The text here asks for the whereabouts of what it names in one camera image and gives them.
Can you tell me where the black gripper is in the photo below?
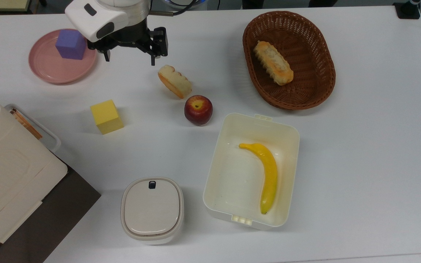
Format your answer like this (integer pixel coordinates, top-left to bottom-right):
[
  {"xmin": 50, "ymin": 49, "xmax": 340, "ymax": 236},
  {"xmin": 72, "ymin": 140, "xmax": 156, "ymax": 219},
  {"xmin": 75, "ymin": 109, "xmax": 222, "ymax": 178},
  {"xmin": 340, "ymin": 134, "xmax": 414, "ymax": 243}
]
[{"xmin": 87, "ymin": 19, "xmax": 168, "ymax": 66}]

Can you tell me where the purple cube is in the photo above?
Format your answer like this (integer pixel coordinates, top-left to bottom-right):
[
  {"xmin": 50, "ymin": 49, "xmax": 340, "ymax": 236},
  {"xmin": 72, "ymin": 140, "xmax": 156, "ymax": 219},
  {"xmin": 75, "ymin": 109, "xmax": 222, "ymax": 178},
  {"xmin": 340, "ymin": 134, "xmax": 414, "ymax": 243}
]
[{"xmin": 55, "ymin": 29, "xmax": 87, "ymax": 60}]

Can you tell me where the yellow cube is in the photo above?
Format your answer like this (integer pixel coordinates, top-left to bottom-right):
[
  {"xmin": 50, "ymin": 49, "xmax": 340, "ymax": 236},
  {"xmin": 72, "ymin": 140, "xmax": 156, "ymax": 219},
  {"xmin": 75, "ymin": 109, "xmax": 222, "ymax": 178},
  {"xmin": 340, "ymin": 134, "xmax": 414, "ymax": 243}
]
[{"xmin": 90, "ymin": 99, "xmax": 124, "ymax": 135}]

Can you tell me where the bread slice with crust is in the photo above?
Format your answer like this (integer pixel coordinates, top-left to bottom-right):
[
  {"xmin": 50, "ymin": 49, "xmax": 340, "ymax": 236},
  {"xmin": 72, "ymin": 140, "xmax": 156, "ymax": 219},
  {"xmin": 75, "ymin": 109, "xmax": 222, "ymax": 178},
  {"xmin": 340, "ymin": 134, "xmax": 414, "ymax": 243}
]
[{"xmin": 158, "ymin": 65, "xmax": 193, "ymax": 99}]

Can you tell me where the pink round plate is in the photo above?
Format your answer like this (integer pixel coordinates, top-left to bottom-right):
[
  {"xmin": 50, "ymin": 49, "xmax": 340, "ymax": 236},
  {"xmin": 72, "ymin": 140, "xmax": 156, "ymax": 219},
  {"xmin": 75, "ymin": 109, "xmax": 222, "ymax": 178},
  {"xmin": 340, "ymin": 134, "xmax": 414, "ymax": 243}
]
[{"xmin": 28, "ymin": 29, "xmax": 97, "ymax": 85}]

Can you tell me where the red apple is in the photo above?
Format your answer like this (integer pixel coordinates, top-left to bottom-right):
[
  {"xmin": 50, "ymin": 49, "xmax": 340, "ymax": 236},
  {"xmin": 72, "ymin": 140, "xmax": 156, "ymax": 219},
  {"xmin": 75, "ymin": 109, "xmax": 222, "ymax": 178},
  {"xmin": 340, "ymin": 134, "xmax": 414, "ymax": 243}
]
[{"xmin": 184, "ymin": 95, "xmax": 213, "ymax": 126}]

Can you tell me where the clear plastic tray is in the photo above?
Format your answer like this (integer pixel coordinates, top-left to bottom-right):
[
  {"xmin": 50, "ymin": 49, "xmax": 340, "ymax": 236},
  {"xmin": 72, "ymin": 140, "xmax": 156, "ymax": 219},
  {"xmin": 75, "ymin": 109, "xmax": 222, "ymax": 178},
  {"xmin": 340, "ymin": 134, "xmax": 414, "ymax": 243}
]
[{"xmin": 4, "ymin": 104, "xmax": 61, "ymax": 153}]

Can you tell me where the long bread roll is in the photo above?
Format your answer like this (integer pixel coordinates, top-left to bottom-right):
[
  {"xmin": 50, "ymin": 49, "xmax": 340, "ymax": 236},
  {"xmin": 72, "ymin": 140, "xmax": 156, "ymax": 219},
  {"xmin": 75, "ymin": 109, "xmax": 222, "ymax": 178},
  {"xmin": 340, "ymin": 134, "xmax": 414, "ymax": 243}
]
[{"xmin": 253, "ymin": 41, "xmax": 294, "ymax": 86}]

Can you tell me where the white lidded round box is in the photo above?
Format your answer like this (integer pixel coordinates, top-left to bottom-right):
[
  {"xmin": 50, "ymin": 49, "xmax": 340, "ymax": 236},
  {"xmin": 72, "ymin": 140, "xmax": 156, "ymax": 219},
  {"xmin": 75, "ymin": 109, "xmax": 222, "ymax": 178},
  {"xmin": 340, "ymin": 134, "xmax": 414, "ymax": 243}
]
[{"xmin": 120, "ymin": 177, "xmax": 185, "ymax": 245}]

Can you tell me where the cream plastic container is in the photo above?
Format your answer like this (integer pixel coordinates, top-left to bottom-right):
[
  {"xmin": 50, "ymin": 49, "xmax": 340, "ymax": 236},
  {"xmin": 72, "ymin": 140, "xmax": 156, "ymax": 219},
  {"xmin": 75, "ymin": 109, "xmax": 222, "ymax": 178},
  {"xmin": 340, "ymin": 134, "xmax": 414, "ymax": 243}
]
[{"xmin": 202, "ymin": 113, "xmax": 300, "ymax": 231}]

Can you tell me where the cream appliance with lid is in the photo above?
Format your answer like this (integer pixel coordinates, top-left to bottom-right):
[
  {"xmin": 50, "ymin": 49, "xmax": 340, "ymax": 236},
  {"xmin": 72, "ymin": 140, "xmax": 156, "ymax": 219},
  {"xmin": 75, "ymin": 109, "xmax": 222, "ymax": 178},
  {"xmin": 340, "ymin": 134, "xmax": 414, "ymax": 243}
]
[{"xmin": 0, "ymin": 87, "xmax": 68, "ymax": 263}]

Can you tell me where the dark brown board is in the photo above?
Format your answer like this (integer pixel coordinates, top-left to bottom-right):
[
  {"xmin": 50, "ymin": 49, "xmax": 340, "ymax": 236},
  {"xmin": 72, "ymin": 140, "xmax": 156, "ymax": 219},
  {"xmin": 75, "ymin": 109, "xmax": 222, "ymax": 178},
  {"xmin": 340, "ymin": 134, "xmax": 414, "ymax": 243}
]
[{"xmin": 0, "ymin": 153, "xmax": 102, "ymax": 263}]

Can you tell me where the brown wicker basket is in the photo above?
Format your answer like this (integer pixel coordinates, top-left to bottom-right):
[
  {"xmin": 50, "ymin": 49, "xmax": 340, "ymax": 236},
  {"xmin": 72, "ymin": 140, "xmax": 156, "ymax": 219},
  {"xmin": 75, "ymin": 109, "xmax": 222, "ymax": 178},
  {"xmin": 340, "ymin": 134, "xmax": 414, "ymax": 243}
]
[{"xmin": 242, "ymin": 11, "xmax": 336, "ymax": 111}]

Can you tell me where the yellow banana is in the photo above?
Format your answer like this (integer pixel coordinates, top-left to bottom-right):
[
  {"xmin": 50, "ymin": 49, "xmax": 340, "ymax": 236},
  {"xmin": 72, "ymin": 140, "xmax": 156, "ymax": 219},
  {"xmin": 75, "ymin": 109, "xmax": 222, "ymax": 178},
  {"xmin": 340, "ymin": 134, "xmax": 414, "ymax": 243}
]
[{"xmin": 239, "ymin": 142, "xmax": 278, "ymax": 215}]

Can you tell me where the black cable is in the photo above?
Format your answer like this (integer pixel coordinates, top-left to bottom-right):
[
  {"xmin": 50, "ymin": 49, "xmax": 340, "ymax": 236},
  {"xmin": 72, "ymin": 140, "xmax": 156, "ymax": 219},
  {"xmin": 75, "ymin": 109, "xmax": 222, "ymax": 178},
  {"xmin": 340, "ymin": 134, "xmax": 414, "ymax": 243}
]
[{"xmin": 149, "ymin": 0, "xmax": 201, "ymax": 16}]

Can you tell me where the black camera stand base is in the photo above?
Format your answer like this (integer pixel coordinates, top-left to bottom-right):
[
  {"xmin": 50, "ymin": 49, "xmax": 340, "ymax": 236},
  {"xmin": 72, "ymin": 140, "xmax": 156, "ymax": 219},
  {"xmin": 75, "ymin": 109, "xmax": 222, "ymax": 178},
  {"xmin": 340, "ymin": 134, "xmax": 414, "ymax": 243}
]
[{"xmin": 393, "ymin": 0, "xmax": 421, "ymax": 20}]

